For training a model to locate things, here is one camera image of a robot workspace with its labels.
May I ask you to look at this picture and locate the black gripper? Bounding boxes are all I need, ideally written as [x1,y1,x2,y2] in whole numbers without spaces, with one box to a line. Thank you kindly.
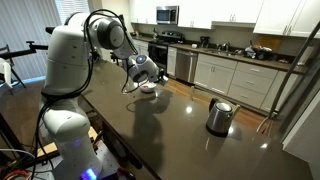
[157,69,168,86]

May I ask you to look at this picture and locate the clear drinking glass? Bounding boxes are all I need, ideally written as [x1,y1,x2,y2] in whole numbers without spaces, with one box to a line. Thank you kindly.
[121,83,129,94]

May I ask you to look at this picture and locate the white cereal bowl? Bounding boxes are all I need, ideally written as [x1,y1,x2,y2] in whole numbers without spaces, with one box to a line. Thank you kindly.
[140,82,156,93]

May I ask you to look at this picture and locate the wooden board base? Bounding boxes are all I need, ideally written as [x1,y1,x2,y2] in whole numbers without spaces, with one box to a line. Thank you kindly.
[37,127,98,157]

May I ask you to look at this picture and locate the stainless microwave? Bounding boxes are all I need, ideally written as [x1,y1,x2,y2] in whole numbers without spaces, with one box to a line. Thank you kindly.
[156,6,179,25]

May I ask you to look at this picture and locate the black tripod camera rig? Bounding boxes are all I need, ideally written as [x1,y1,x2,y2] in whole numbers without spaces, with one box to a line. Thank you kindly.
[0,26,58,89]

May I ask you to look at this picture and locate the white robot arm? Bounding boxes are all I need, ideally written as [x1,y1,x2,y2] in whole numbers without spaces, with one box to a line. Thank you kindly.
[38,9,167,180]

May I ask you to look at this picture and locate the stainless dishwasher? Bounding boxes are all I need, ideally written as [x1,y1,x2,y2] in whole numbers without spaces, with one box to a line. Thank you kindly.
[175,50,198,83]

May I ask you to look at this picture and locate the beige wooden chair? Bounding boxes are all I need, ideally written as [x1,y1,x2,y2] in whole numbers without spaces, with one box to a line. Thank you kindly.
[256,116,275,136]

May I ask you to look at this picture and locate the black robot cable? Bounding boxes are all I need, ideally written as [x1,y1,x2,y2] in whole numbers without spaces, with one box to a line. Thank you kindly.
[29,8,141,180]

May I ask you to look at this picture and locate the stainless electric kettle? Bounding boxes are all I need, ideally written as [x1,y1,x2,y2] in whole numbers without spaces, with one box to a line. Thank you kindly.
[206,98,240,137]

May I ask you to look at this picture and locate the black kitchen stove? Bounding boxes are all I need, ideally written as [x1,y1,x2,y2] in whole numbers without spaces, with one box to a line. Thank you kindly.
[148,31,184,76]

